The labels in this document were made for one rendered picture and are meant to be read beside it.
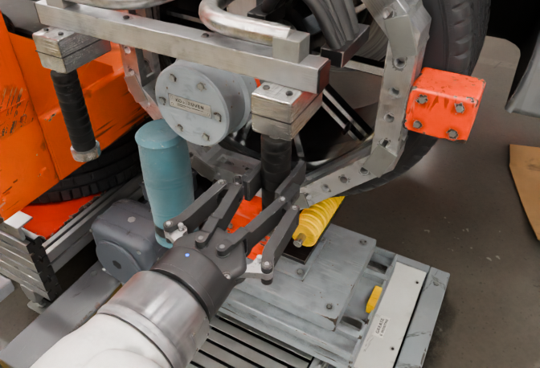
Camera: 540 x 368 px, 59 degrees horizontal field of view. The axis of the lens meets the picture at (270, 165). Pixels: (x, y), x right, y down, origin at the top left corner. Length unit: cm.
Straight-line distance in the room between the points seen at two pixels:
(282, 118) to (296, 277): 79
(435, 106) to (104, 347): 51
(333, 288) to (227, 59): 81
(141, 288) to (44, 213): 108
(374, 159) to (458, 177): 129
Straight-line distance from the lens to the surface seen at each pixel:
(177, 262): 45
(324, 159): 93
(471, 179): 206
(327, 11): 56
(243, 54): 54
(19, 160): 107
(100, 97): 118
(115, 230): 118
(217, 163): 96
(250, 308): 128
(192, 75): 67
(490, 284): 168
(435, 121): 71
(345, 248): 134
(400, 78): 70
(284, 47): 51
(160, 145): 83
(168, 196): 89
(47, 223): 146
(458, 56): 76
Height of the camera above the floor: 120
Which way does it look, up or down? 38 degrees down
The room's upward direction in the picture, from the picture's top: straight up
